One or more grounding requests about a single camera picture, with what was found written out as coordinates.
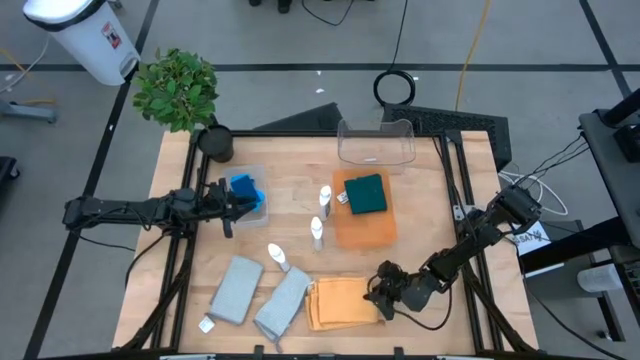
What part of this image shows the yellow cable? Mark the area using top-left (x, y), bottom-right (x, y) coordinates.
top-left (454, 0), bottom-right (494, 112)

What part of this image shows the white step trash can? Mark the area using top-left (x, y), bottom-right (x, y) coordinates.
top-left (22, 0), bottom-right (142, 87)

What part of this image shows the dark blue sponge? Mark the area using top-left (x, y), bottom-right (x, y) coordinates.
top-left (229, 173), bottom-right (259, 204)

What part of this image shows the black aluminium table frame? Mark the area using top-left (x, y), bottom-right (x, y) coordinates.
top-left (119, 128), bottom-right (539, 360)

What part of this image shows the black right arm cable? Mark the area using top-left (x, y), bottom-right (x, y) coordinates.
top-left (394, 287), bottom-right (454, 332)

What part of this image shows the grey black equipment cart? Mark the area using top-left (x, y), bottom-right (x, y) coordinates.
top-left (578, 87), bottom-right (640, 251)

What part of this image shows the black floor equipment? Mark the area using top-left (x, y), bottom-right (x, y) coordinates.
top-left (0, 156), bottom-right (21, 196)

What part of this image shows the white paper label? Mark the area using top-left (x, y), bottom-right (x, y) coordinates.
top-left (514, 222), bottom-right (551, 257)

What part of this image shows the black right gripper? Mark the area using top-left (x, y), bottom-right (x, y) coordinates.
top-left (363, 259), bottom-right (431, 322)

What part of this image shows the large clear plastic bin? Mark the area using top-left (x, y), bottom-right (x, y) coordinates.
top-left (336, 118), bottom-right (417, 176)

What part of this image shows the small clear plastic bin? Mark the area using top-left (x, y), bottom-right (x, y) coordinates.
top-left (223, 164), bottom-right (270, 229)

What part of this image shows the black perforated computer case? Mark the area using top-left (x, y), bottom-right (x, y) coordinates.
top-left (382, 103), bottom-right (513, 169)

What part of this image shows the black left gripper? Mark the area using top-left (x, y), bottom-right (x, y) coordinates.
top-left (197, 178), bottom-right (261, 240)

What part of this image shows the orange plastic bin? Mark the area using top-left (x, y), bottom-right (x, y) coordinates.
top-left (331, 168), bottom-right (399, 251)

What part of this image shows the grey stand base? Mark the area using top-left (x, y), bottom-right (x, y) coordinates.
top-left (0, 98), bottom-right (59, 125)

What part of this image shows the light blue sponge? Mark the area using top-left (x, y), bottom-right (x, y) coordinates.
top-left (249, 187), bottom-right (267, 214)

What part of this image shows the grey roll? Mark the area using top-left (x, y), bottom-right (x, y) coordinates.
top-left (577, 263), bottom-right (624, 294)

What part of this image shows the white cable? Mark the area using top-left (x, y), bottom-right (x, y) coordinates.
top-left (498, 169), bottom-right (570, 217)

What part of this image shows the black metal stand frame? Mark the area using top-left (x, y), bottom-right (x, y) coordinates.
top-left (519, 217), bottom-right (640, 344)

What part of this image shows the dark green dish towel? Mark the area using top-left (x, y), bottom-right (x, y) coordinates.
top-left (343, 173), bottom-right (389, 215)

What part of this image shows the black computer tower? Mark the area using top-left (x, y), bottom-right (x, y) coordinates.
top-left (253, 102), bottom-right (345, 133)

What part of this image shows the green potted plant black pot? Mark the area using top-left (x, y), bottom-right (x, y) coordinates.
top-left (130, 47), bottom-right (236, 164)

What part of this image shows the black coiled floor cable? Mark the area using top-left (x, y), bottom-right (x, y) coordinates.
top-left (372, 0), bottom-right (417, 107)

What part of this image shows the orange yellow dish towel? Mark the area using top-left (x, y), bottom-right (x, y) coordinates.
top-left (304, 277), bottom-right (381, 332)

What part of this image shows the white plastic polish bottle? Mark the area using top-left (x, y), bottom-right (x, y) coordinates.
top-left (309, 215), bottom-right (325, 252)
top-left (267, 242), bottom-right (292, 274)
top-left (318, 184), bottom-right (333, 222)

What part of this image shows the grey waffle dish towel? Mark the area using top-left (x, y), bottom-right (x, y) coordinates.
top-left (253, 266), bottom-right (312, 346)
top-left (207, 255), bottom-right (265, 326)

